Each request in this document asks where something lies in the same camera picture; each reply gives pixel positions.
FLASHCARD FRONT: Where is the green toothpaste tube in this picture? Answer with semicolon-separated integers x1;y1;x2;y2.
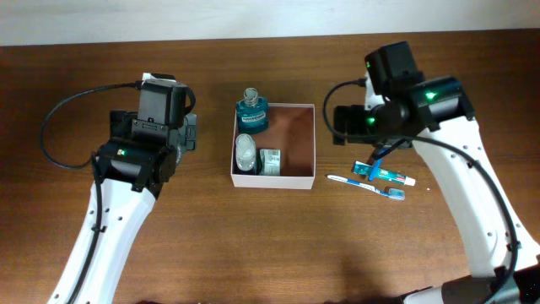
353;161;416;186

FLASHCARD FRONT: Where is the teal mouthwash bottle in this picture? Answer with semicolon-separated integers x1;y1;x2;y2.
236;88;269;134

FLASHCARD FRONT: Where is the blue disposable razor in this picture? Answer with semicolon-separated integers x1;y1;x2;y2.
368;148;387;182

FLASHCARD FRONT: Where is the blue white toothbrush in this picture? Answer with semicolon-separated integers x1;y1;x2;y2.
327;175;405;201

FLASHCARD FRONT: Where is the white square cardboard box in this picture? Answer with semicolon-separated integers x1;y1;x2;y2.
229;103;316;190

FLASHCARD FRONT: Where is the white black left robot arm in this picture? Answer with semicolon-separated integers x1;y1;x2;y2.
49;73;197;303

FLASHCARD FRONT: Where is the green white soap packet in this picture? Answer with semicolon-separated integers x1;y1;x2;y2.
260;149;281;176

